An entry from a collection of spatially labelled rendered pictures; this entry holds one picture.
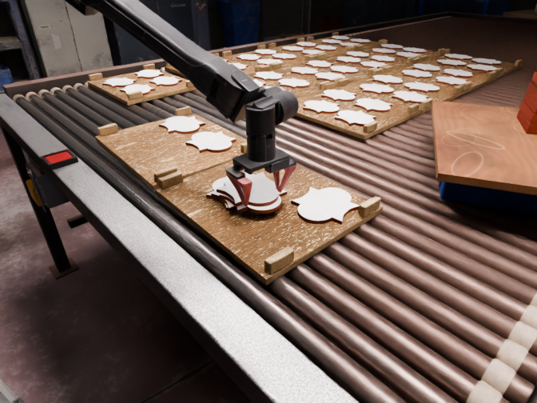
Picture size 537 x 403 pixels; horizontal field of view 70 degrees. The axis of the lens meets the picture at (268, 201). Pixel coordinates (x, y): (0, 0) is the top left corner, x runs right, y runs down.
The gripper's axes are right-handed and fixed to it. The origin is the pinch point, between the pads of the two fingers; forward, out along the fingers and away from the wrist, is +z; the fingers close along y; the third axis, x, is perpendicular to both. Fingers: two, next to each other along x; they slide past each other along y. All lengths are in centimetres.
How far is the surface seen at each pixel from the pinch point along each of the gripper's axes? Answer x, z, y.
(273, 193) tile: 0.9, 0.2, -2.3
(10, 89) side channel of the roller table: -139, 1, 30
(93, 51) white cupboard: -480, 47, -88
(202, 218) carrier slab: -5.5, 4.0, 12.0
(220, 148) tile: -32.2, 2.7, -8.8
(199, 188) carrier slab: -17.4, 3.8, 6.3
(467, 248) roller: 32.9, 7.0, -26.5
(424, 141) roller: -4, 7, -68
